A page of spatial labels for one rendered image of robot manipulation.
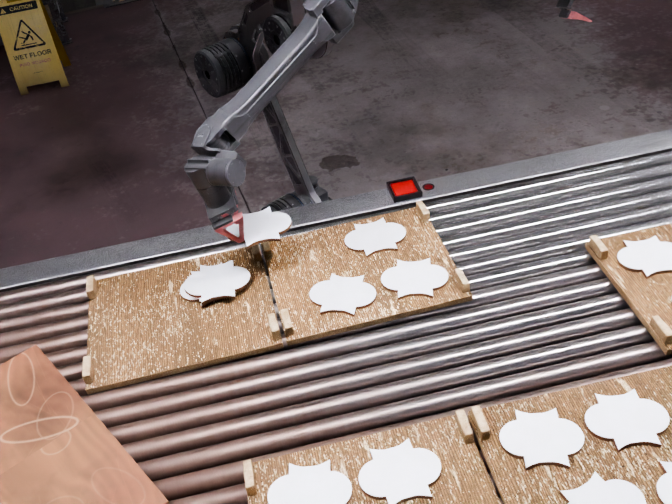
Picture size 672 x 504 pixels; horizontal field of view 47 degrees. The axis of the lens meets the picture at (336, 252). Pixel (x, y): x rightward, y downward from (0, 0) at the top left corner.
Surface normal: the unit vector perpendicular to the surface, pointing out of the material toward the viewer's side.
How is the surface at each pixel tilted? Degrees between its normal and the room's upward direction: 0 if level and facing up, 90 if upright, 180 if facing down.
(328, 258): 0
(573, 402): 0
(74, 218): 0
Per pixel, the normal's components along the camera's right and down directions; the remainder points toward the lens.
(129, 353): -0.11, -0.77
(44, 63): 0.23, 0.42
